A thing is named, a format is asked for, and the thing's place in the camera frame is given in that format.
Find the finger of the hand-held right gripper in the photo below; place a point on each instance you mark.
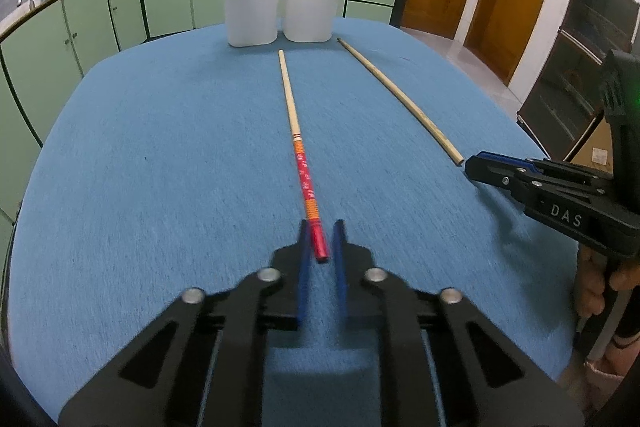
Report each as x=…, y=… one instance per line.
x=550, y=169
x=492, y=172

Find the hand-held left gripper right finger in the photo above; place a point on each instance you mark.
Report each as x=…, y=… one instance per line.
x=340, y=272

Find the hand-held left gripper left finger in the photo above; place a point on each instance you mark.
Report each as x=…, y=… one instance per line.
x=302, y=277

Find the red floral chopstick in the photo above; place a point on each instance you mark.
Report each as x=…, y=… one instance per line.
x=302, y=167

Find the plain bamboo chopstick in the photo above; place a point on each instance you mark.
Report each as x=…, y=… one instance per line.
x=405, y=102

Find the person's right hand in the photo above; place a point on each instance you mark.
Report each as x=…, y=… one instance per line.
x=592, y=287

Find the brown cardboard box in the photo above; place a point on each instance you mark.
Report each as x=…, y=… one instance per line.
x=597, y=147

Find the black glass oven cabinet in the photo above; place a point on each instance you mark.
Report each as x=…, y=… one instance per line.
x=575, y=52

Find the blue tablecloth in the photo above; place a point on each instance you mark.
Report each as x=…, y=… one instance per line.
x=175, y=157

